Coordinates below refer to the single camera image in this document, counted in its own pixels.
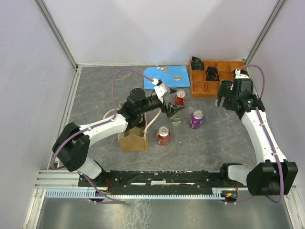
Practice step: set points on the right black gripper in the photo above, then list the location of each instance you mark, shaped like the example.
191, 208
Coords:
226, 93

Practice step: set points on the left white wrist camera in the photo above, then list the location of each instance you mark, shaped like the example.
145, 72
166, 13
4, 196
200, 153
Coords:
161, 89

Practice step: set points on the left aluminium frame post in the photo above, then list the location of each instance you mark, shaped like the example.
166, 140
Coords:
56, 32

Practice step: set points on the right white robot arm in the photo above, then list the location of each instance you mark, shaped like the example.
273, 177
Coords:
273, 174

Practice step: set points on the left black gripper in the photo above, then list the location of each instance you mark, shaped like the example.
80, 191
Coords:
172, 109

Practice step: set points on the aluminium frame post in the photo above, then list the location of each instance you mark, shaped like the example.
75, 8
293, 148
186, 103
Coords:
56, 32
265, 30

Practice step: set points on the brown canvas bag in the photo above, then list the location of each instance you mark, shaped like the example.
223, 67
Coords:
136, 139

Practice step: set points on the dark rolled band far-left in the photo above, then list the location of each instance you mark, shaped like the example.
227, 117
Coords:
197, 64

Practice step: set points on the red cola can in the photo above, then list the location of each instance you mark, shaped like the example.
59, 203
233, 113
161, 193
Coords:
163, 135
180, 97

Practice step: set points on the right aluminium frame post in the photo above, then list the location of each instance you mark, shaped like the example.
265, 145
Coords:
265, 30

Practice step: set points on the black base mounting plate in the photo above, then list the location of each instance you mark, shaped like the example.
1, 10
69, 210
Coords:
163, 182

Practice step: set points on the blue slotted cable duct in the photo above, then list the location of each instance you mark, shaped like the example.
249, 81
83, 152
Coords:
91, 194

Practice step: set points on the cola glass bottle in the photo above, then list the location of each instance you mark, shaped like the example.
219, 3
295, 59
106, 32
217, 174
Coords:
141, 122

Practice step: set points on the purple soda can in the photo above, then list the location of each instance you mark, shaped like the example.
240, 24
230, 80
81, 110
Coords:
196, 119

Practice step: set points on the clear green-cap glass bottle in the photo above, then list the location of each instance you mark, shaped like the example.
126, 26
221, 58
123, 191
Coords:
176, 119

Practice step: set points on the dark rolled band orange accents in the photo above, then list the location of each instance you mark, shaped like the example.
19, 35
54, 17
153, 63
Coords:
212, 74

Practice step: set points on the red cola can near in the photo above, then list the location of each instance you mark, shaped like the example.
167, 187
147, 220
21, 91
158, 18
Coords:
163, 135

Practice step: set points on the red cola can far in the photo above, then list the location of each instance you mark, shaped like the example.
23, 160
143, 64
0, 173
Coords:
180, 97

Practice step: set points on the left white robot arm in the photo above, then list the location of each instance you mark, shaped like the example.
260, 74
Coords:
73, 144

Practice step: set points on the dark rolled band yellow print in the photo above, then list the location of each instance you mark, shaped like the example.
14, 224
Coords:
227, 84

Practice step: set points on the aluminium front rail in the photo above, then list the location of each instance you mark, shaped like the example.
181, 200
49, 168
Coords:
57, 179

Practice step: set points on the blue space-print cloth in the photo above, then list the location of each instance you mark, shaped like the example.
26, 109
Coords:
173, 76

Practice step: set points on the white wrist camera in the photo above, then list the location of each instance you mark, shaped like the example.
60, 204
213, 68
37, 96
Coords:
240, 74
161, 89

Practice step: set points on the orange wooden divider tray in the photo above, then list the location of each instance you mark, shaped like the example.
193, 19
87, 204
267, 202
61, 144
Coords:
201, 87

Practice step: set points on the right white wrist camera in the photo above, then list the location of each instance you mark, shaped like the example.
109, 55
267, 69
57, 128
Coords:
240, 74

